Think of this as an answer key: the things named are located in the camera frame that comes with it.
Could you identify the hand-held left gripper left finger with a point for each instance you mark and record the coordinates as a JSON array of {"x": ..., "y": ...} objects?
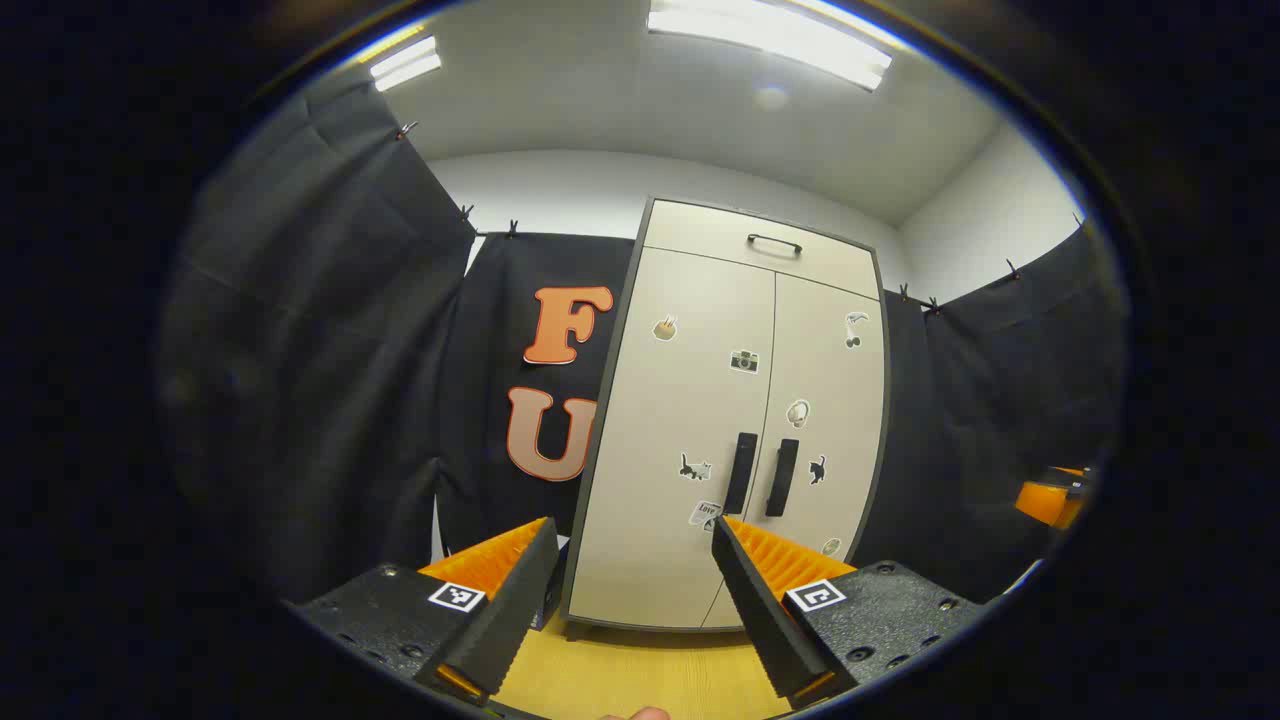
[{"x": 510, "y": 620}]

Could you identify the large ceiling light panel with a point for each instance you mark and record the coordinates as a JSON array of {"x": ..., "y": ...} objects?
[{"x": 770, "y": 35}]

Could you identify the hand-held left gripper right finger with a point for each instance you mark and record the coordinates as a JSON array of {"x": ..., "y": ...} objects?
[{"x": 760, "y": 610}]

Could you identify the beige double-door shoe cabinet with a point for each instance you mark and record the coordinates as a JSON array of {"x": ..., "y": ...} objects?
[{"x": 601, "y": 420}]

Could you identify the small ceiling light panel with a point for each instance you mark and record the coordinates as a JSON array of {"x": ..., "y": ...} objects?
[{"x": 405, "y": 65}]

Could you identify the beige cabinet door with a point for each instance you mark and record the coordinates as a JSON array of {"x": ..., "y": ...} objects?
[
  {"x": 670, "y": 420},
  {"x": 830, "y": 380}
]

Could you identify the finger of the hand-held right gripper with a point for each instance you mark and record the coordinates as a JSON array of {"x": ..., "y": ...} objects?
[{"x": 1040, "y": 500}]

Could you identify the black backdrop cloth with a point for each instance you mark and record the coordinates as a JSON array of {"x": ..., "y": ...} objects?
[{"x": 330, "y": 350}]

